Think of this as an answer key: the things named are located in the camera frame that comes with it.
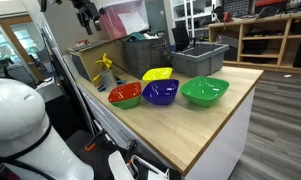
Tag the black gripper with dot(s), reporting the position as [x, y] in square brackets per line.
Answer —
[87, 11]

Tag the blue plastic bowl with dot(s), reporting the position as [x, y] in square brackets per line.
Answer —
[161, 92]

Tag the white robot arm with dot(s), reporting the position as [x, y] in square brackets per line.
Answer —
[29, 144]

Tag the orange plastic bowl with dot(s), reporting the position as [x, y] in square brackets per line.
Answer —
[125, 92]

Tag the yellow plastic bowl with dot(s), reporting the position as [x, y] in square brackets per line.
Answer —
[157, 74]

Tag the large green plastic bowl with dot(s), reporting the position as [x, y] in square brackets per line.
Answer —
[204, 91]

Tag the clear pink plastic container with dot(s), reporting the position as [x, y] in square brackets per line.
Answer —
[123, 17]

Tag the cardboard box with black panel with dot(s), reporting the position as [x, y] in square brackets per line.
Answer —
[90, 55]

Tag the dark grey fabric basket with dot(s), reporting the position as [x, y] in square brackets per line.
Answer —
[143, 55]

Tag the silver metal cylinder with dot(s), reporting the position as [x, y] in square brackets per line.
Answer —
[108, 80]

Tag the black office chair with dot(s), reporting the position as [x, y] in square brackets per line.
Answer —
[182, 40]

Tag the grey plastic bin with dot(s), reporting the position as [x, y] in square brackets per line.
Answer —
[201, 60]

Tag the wooden shelf unit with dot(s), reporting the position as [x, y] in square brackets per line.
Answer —
[270, 43]

